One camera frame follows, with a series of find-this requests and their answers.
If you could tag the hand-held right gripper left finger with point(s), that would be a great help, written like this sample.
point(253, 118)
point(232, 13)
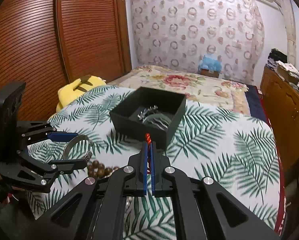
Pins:
point(146, 160)

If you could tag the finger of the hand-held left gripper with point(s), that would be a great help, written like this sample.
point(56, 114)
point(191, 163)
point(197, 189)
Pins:
point(69, 165)
point(62, 136)

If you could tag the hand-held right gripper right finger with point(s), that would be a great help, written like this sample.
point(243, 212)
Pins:
point(153, 160)

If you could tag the silver bangle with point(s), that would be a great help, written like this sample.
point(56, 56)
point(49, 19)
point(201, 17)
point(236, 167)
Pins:
point(73, 141)

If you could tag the black storage box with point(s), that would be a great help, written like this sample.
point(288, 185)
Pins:
point(129, 123)

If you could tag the clear glass bangle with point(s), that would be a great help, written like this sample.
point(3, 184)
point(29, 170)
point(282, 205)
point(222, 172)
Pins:
point(162, 128)

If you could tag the yellow plush pillow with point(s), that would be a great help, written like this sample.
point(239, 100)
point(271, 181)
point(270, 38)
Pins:
point(69, 92)

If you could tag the leaf-print cloth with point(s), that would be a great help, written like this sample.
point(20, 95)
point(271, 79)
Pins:
point(214, 155)

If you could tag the floral blanket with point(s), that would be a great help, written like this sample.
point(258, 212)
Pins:
point(189, 82)

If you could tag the wooden slatted wardrobe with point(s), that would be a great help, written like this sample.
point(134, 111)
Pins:
point(89, 42)

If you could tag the small brown cardboard box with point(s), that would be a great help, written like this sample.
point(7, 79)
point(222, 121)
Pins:
point(209, 73)

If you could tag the blue plastic bag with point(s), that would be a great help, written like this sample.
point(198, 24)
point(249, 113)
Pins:
point(210, 62)

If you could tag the navy blanket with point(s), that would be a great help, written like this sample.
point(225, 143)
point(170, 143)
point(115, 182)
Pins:
point(255, 102)

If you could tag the circle-patterned curtain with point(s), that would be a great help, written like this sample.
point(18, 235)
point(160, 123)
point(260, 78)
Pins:
point(189, 30)

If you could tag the red blanket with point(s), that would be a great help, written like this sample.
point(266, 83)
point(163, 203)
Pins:
point(280, 212)

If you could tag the wooden cabinet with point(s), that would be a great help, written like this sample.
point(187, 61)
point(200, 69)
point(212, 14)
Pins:
point(284, 110)

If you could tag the open cardboard box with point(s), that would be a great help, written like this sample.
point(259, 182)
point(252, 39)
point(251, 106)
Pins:
point(287, 76)

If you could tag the stack of dark clothes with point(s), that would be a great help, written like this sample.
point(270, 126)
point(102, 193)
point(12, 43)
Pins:
point(277, 57)

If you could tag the white floral cloth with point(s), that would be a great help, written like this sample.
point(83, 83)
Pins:
point(288, 67)

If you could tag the beige tied curtain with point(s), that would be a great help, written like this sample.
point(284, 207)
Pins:
point(288, 30)

